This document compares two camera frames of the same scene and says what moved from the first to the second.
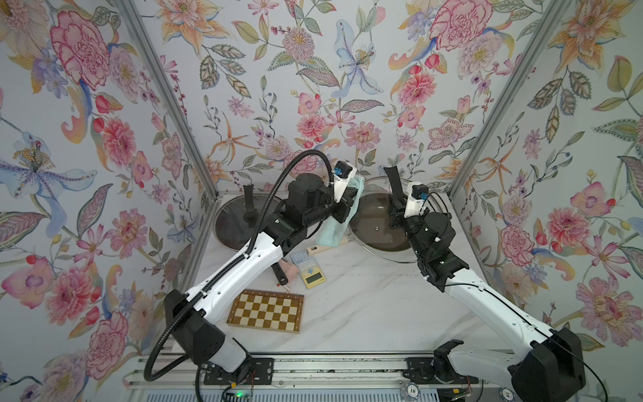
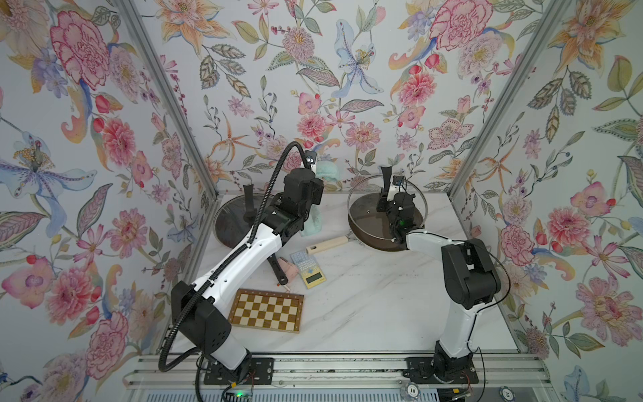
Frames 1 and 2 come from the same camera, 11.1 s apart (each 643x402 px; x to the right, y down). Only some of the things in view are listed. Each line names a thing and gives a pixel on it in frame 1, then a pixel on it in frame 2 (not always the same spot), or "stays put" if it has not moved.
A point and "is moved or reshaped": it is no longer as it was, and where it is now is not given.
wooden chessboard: (268, 310) stays put
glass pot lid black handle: (377, 223) is moved or reshaped
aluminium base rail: (342, 371) stays put
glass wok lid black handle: (237, 219) stays put
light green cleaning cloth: (331, 233) is moved or reshaped
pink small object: (290, 270) stays put
